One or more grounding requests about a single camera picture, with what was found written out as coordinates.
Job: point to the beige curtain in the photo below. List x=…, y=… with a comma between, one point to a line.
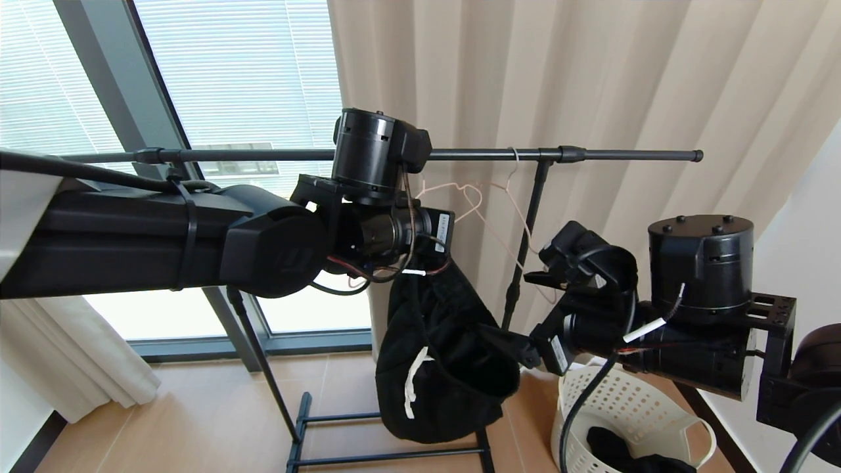
x=591, y=72
x=79, y=355

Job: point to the black clothes rack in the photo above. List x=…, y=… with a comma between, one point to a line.
x=624, y=155

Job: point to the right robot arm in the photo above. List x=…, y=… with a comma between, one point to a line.
x=700, y=263

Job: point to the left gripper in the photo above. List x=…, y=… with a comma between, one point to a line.
x=407, y=233

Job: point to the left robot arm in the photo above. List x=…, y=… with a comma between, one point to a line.
x=118, y=236

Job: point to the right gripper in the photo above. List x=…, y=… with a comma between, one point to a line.
x=585, y=335

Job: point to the black shorts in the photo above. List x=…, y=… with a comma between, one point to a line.
x=447, y=368

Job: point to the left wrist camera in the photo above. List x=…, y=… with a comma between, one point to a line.
x=414, y=148

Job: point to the white laundry basket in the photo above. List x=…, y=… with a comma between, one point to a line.
x=624, y=394

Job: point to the heap of clothes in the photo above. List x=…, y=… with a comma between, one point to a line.
x=611, y=447

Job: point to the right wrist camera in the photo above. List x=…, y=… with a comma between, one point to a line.
x=585, y=256

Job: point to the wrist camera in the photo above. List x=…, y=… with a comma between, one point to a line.
x=585, y=256
x=414, y=148

